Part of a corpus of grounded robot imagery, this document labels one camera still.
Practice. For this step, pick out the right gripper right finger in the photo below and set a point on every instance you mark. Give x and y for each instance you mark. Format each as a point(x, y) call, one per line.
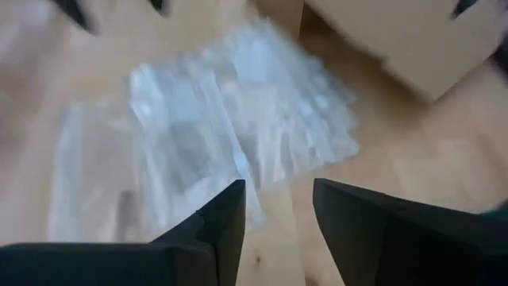
point(416, 246)

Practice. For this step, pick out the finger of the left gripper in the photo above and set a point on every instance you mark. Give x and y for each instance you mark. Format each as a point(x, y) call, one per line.
point(77, 16)
point(159, 6)

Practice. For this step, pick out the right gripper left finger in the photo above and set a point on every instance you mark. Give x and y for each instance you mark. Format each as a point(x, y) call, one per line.
point(119, 266)

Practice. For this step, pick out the stack of clear zip bags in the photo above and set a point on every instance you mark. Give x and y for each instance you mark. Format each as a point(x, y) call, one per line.
point(198, 139)

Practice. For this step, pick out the open cardboard box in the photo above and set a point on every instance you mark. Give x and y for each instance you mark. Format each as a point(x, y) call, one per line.
point(397, 39)

